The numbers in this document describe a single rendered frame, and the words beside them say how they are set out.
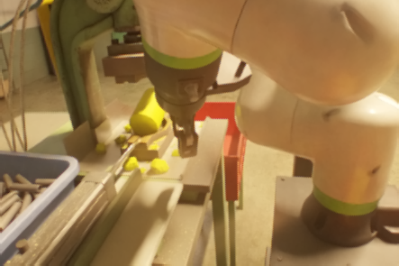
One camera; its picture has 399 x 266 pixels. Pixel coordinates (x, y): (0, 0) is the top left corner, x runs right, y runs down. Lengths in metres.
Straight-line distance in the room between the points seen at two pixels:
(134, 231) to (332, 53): 0.37
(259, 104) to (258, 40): 0.29
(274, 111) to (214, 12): 0.29
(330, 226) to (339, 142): 0.16
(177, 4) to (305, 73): 0.10
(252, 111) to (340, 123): 0.15
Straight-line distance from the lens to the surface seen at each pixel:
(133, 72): 0.54
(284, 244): 0.52
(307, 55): 0.18
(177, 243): 0.48
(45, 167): 0.64
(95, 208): 0.44
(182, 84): 0.30
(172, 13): 0.21
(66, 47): 0.69
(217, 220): 0.94
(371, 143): 0.43
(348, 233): 0.53
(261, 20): 0.18
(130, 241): 0.44
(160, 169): 0.55
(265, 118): 0.47
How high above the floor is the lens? 1.31
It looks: 23 degrees down
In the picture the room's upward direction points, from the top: 5 degrees counter-clockwise
